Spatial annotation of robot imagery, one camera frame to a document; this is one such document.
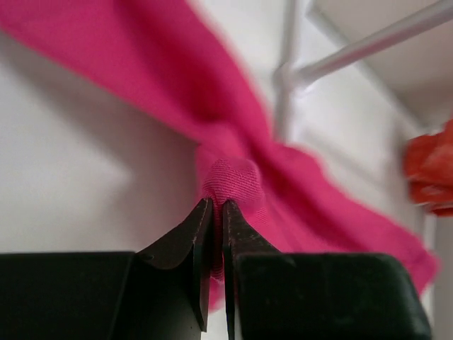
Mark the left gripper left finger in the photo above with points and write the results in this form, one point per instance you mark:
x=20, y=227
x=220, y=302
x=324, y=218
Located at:
x=176, y=274

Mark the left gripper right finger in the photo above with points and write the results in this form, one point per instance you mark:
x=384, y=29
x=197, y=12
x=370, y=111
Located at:
x=238, y=238

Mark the pink trousers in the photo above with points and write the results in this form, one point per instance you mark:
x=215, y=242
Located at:
x=159, y=56

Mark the white clothes rack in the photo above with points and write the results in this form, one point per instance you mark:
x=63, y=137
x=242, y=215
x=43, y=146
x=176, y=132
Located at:
x=289, y=77

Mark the orange white patterned garment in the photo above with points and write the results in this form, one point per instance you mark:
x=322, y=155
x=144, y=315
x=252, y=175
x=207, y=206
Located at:
x=427, y=166

